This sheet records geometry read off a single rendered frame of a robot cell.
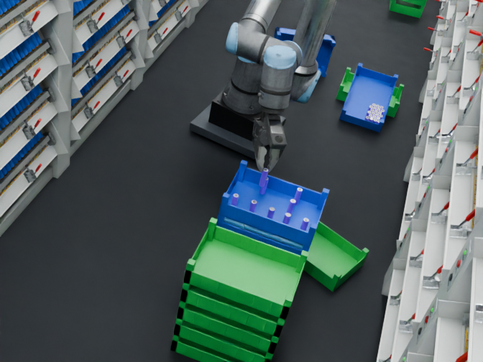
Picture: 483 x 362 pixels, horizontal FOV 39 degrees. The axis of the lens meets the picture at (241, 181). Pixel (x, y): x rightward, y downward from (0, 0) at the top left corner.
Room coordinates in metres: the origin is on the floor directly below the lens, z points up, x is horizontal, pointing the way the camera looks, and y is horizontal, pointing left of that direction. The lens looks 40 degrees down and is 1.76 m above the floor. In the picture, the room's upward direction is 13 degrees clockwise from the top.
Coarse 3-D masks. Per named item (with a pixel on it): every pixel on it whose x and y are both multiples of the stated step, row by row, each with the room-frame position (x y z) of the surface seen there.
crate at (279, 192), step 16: (240, 176) 1.72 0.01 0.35; (256, 176) 1.73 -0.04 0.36; (224, 192) 1.56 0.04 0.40; (240, 192) 1.67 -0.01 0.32; (256, 192) 1.68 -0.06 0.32; (272, 192) 1.70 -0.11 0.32; (288, 192) 1.71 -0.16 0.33; (304, 192) 1.70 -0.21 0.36; (224, 208) 1.54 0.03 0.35; (240, 208) 1.53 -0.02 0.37; (256, 208) 1.61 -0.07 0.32; (304, 208) 1.66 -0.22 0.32; (320, 208) 1.68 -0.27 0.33; (256, 224) 1.52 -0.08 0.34; (272, 224) 1.52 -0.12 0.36; (288, 224) 1.57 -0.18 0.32; (304, 240) 1.50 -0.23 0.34
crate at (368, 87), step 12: (360, 72) 2.99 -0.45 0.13; (372, 72) 2.97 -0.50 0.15; (360, 84) 2.94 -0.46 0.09; (372, 84) 2.95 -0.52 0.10; (384, 84) 2.96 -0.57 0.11; (348, 96) 2.86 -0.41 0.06; (360, 96) 2.87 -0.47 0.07; (372, 96) 2.88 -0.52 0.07; (384, 96) 2.90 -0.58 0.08; (348, 108) 2.79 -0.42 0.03; (360, 108) 2.81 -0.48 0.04; (384, 108) 2.83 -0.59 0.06; (348, 120) 2.72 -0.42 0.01; (360, 120) 2.70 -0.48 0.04; (384, 120) 2.69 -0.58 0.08
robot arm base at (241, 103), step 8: (224, 88) 2.45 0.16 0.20; (232, 88) 2.39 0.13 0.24; (224, 96) 2.40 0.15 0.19; (232, 96) 2.38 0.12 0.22; (240, 96) 2.37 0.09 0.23; (248, 96) 2.37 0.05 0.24; (256, 96) 2.38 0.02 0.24; (232, 104) 2.36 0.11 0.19; (240, 104) 2.36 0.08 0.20; (248, 104) 2.36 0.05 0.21; (256, 104) 2.38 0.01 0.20; (240, 112) 2.35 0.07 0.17; (248, 112) 2.36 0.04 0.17; (256, 112) 2.38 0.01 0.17
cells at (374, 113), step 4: (372, 104) 2.77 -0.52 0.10; (368, 108) 2.77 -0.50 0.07; (372, 108) 2.75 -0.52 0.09; (376, 108) 2.75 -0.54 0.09; (380, 108) 2.76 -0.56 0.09; (368, 112) 2.73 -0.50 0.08; (372, 112) 2.73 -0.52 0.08; (376, 112) 2.74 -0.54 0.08; (380, 112) 2.74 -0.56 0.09; (368, 116) 2.70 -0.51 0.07; (372, 116) 2.71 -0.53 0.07; (376, 116) 2.72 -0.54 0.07; (380, 116) 2.72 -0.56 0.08; (368, 120) 2.70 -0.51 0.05; (372, 120) 2.69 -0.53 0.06; (376, 120) 2.69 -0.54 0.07
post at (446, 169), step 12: (480, 84) 1.72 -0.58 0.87; (480, 96) 1.68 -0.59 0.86; (480, 108) 1.68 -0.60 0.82; (468, 120) 1.68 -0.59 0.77; (444, 168) 1.68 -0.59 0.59; (432, 180) 1.74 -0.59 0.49; (420, 216) 1.68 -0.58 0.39; (408, 240) 1.68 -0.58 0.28; (396, 252) 1.77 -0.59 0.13; (384, 288) 1.68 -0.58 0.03
